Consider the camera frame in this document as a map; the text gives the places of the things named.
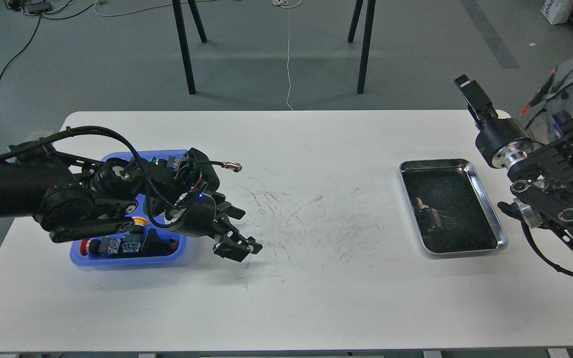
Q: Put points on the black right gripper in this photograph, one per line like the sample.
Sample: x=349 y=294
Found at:
x=502 y=142

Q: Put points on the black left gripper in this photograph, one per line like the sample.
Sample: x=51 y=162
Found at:
x=197 y=221

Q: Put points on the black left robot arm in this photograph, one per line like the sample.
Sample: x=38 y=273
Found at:
x=123 y=208

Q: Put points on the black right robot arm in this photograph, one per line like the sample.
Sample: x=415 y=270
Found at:
x=541 y=179

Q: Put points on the silver metal tray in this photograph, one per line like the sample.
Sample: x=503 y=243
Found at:
x=451 y=209

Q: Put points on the white cardboard box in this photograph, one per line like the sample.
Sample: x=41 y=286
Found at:
x=556 y=11

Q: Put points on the black right stand legs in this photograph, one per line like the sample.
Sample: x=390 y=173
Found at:
x=367 y=37

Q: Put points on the black stand legs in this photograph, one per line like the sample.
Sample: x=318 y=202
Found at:
x=367 y=37
x=183 y=41

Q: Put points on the blue plastic tray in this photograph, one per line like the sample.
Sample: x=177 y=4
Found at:
x=88 y=261

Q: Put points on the black left stand legs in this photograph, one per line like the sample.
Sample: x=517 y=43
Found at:
x=183 y=41

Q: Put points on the yellow push button switch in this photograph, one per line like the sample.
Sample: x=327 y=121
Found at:
x=139 y=227

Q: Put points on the red push button switch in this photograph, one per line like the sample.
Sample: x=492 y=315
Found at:
x=146 y=244

